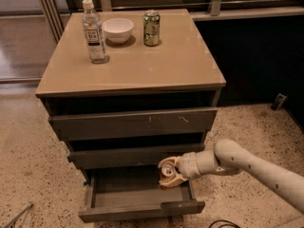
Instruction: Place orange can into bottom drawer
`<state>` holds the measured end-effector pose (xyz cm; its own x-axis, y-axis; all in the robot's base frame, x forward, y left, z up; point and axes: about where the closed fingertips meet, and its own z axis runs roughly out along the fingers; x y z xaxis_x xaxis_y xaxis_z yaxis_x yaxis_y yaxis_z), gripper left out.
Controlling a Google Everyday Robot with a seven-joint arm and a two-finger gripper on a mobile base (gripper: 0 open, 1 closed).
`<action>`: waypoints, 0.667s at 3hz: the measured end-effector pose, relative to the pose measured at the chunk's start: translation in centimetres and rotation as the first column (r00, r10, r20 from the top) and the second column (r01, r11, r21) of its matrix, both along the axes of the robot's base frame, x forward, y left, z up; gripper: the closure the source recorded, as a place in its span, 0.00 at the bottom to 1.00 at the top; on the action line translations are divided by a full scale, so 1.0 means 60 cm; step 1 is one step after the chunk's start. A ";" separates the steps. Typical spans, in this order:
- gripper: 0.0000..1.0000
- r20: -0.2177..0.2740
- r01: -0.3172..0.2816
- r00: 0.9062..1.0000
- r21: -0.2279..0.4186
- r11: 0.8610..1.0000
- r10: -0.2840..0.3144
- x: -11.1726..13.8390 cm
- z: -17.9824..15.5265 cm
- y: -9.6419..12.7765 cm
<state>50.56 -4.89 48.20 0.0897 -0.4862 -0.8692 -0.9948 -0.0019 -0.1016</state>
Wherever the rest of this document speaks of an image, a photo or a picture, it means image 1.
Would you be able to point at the open bottom grey drawer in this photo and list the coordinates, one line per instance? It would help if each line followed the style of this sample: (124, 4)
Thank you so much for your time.
(126, 193)

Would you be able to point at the small black floor object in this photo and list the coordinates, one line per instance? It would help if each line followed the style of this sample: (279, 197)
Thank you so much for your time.
(279, 101)

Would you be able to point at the orange soda can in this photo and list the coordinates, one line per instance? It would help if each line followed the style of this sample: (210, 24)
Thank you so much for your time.
(168, 171)

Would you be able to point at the green soda can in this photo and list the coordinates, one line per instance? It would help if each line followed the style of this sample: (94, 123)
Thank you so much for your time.
(151, 28)

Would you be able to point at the grey drawer cabinet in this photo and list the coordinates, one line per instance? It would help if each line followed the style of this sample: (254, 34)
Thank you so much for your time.
(178, 73)

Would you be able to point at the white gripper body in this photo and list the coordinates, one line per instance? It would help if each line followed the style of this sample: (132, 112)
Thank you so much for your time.
(188, 165)

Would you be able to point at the metal rod on floor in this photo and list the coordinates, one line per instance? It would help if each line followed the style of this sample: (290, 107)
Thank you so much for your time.
(12, 222)

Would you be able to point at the middle grey drawer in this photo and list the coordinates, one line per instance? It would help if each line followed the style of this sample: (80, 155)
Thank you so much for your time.
(136, 156)

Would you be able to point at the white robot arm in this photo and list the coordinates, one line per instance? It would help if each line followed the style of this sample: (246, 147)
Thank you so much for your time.
(228, 158)

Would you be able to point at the top grey drawer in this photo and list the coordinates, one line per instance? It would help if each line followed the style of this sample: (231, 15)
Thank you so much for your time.
(132, 124)

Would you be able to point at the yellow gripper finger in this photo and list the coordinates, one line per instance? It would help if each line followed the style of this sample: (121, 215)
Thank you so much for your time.
(170, 160)
(172, 181)

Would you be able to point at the white ceramic bowl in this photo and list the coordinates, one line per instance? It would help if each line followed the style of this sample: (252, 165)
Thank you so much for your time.
(118, 30)

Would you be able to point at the clear tea bottle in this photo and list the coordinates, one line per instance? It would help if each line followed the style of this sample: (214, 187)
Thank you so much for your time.
(93, 31)

